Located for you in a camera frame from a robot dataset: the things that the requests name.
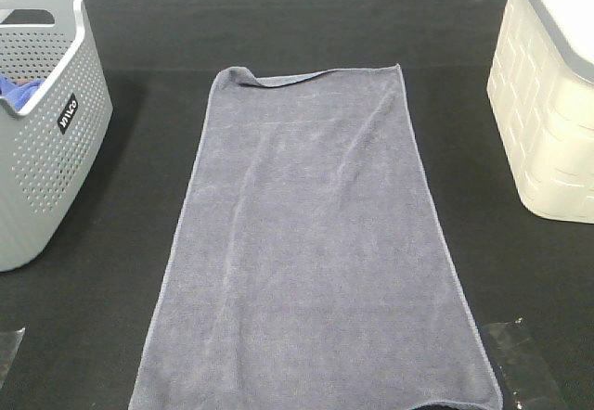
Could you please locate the clear tape strip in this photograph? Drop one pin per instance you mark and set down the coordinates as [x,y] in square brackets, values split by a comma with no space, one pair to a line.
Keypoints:
[9,346]
[522,368]

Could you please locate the black table cloth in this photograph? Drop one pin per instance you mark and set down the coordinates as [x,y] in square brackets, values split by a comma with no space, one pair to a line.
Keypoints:
[85,303]

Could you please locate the grey perforated laundry basket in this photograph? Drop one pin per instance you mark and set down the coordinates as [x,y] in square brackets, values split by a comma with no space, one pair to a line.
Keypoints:
[48,146]

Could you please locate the clear tape strip left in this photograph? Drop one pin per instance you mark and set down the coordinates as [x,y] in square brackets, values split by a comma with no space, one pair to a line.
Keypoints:
[9,346]

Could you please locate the grey-purple towel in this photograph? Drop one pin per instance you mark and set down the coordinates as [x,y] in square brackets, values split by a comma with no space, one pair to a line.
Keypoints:
[308,268]

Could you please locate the blue towel in basket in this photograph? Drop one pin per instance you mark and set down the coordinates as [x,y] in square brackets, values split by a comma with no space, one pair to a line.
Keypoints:
[18,93]

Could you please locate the clear tape strip right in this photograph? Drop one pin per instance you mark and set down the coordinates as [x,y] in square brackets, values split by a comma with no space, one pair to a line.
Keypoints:
[522,368]

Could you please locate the cream basket with grey rim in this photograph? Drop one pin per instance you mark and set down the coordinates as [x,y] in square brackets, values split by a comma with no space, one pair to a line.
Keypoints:
[540,88]

